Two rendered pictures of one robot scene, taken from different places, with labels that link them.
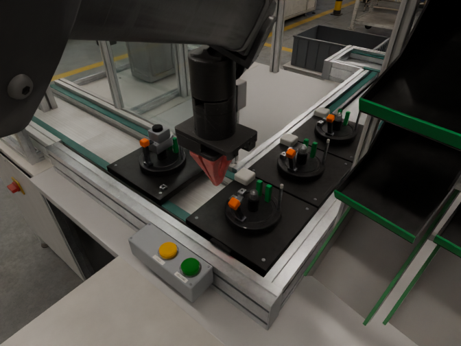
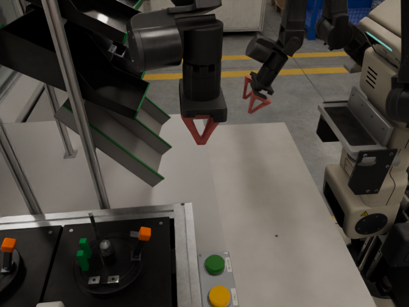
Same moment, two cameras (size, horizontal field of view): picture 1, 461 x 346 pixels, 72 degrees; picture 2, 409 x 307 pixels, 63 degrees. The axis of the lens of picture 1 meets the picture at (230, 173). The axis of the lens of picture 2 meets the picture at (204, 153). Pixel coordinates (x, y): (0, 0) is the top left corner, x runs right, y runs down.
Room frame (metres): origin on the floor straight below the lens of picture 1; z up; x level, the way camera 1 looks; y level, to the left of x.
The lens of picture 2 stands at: (0.70, 0.35, 1.57)
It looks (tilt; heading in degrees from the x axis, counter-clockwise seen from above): 38 degrees down; 226
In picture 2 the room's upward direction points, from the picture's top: straight up
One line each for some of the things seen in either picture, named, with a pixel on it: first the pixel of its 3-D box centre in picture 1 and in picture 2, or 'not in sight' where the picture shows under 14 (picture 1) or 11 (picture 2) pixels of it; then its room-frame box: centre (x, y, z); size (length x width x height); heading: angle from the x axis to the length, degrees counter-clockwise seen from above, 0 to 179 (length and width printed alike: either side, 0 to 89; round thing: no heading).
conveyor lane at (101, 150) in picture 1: (180, 178); not in sight; (0.77, 0.16, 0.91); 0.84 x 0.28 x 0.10; 51
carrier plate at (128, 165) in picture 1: (163, 164); not in sight; (0.78, 0.21, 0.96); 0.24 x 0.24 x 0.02; 51
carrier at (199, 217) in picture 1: (253, 200); (107, 253); (0.56, -0.06, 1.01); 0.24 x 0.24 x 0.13; 51
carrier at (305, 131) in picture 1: (337, 122); not in sight; (0.95, -0.36, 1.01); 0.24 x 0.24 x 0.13; 51
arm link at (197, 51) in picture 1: (214, 71); (198, 41); (0.39, 0.02, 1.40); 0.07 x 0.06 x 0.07; 159
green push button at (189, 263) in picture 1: (190, 267); (215, 265); (0.41, 0.09, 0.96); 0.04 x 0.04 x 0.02
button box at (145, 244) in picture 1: (169, 259); (219, 306); (0.45, 0.14, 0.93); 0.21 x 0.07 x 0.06; 51
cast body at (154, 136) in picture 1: (161, 135); not in sight; (0.79, 0.20, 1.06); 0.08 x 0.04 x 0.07; 144
